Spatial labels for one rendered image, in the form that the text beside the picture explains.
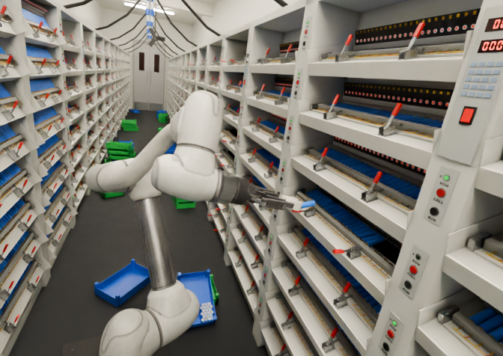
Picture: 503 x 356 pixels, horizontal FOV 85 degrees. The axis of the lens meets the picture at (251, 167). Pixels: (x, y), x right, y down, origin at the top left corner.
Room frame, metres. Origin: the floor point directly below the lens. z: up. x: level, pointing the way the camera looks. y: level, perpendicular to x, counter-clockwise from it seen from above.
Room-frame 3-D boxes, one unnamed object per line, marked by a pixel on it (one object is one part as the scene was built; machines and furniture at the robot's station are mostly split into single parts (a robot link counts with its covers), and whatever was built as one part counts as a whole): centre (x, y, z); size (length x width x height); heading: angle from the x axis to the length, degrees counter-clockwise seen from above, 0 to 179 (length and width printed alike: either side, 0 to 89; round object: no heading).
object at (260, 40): (1.89, 0.02, 0.86); 0.20 x 0.09 x 1.73; 112
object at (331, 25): (1.24, -0.24, 0.86); 0.20 x 0.09 x 1.73; 112
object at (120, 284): (1.48, 0.72, 0.04); 0.30 x 0.20 x 0.08; 157
